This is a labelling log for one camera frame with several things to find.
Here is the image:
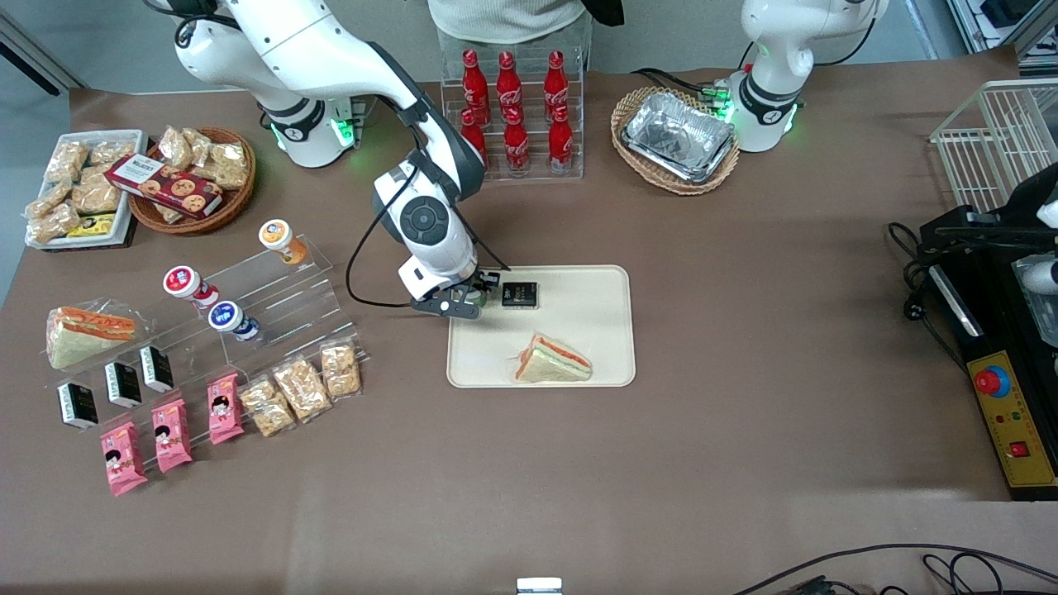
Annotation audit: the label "cream plastic tray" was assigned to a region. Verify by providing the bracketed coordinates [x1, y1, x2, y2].
[446, 264, 637, 389]

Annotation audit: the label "white rectangular snack tray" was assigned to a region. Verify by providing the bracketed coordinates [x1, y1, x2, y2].
[25, 130, 150, 249]

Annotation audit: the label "wrapped triangle sandwich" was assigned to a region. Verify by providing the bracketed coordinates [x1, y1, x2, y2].
[45, 306, 137, 370]
[514, 333, 593, 385]

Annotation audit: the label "red cola bottle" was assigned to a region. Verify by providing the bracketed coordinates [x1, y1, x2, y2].
[504, 107, 530, 173]
[461, 48, 488, 112]
[460, 107, 488, 170]
[543, 50, 570, 112]
[549, 106, 574, 173]
[496, 50, 523, 112]

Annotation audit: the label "clear acrylic tiered stand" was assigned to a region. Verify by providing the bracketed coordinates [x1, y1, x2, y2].
[136, 236, 369, 439]

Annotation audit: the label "orange lid yogurt cup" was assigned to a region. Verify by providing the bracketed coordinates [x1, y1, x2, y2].
[258, 219, 308, 265]

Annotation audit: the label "clear acrylic bottle rack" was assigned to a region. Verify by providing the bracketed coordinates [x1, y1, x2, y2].
[438, 17, 592, 181]

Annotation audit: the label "light oval wicker basket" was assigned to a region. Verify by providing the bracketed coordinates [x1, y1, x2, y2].
[610, 87, 741, 197]

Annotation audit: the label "blue lid yogurt cup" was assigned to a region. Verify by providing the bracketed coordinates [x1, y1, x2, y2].
[207, 300, 261, 342]

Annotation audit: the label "dark round wicker basket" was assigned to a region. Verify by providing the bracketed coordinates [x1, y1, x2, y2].
[126, 126, 257, 236]

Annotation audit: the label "aluminium foil container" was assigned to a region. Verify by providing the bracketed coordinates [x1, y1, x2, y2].
[622, 91, 736, 184]

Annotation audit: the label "pink snack packet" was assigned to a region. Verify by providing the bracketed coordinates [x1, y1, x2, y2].
[207, 373, 245, 445]
[100, 421, 148, 497]
[150, 399, 193, 474]

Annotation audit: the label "red lid yogurt cup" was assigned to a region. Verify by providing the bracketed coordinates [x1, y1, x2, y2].
[163, 265, 220, 311]

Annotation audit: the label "person in white sweater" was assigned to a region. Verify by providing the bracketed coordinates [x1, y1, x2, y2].
[427, 0, 588, 44]

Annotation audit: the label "maroon cookie box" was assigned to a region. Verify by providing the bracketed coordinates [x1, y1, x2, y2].
[105, 155, 224, 220]

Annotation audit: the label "yellow snack packet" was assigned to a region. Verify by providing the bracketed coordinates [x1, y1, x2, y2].
[66, 213, 117, 239]

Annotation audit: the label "black sealing machine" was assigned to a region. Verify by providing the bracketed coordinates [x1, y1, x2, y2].
[919, 161, 1058, 502]

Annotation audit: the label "grey equipment rack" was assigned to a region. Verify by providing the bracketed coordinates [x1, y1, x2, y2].
[946, 0, 1058, 59]

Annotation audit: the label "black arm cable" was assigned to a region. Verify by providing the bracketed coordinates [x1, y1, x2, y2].
[346, 165, 513, 308]

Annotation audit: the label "black base cables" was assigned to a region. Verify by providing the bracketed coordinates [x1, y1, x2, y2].
[632, 66, 736, 104]

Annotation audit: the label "black power cable with plug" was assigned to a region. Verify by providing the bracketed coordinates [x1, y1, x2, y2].
[886, 221, 968, 373]

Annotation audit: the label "white wire basket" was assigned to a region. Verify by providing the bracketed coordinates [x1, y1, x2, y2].
[930, 79, 1058, 216]

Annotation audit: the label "black floor cables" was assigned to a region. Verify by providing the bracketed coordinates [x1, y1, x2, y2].
[727, 544, 1058, 595]

